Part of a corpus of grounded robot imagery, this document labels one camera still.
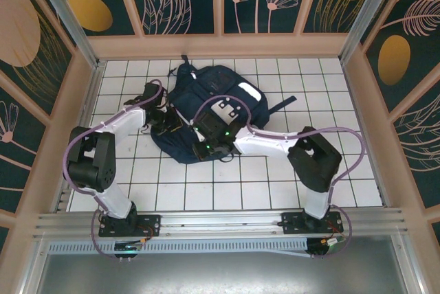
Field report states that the navy blue backpack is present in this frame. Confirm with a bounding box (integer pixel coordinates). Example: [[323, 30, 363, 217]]
[[150, 55, 297, 165]]

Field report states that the grey sheet metal panel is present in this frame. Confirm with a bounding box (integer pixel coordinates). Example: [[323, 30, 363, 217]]
[[32, 235, 419, 294]]

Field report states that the aluminium table edge rail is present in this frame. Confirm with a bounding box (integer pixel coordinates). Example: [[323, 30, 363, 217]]
[[51, 61, 106, 213]]

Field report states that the long aluminium base rail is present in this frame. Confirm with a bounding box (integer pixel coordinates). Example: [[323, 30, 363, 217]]
[[34, 207, 406, 240]]

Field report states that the purple sheathed cable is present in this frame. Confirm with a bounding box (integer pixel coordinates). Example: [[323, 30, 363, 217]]
[[64, 79, 165, 261], [192, 94, 366, 260]]

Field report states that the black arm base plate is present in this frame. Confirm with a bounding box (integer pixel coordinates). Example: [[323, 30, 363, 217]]
[[98, 214, 162, 238], [280, 211, 344, 235]]

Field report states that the grey slotted cable duct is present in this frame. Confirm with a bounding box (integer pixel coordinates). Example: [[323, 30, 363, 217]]
[[47, 238, 312, 256]]

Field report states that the aluminium frame post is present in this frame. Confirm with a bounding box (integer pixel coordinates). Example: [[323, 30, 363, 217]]
[[29, 0, 104, 68], [338, 0, 402, 65]]

